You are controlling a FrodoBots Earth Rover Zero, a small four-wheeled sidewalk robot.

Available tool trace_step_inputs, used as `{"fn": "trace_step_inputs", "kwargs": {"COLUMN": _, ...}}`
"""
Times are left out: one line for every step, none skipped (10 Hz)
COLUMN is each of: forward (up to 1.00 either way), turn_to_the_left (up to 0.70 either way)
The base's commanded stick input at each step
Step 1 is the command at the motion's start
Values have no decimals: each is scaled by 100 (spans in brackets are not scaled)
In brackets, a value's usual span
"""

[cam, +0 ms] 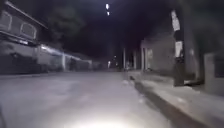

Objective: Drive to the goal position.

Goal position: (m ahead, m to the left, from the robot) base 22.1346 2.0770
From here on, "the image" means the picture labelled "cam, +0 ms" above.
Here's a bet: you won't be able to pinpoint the grey concrete wall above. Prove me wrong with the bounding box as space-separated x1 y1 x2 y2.
203 50 224 96

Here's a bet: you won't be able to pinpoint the dark tree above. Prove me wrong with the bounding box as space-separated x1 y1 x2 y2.
48 6 88 51

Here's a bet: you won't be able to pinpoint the street lamps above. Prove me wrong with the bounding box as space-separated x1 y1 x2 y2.
104 3 111 17

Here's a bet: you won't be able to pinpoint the dark pole with white signs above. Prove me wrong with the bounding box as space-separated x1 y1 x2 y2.
170 9 186 88

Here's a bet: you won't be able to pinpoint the long low wall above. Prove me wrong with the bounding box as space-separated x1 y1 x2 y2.
36 44 108 73

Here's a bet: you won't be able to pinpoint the grey concrete road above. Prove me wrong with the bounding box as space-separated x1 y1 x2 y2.
0 70 174 128

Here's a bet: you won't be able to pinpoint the two-storey building with windows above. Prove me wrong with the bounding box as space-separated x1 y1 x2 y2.
0 0 64 75

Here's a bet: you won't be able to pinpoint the raised concrete kerb strip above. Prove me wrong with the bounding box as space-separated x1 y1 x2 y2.
128 70 224 128

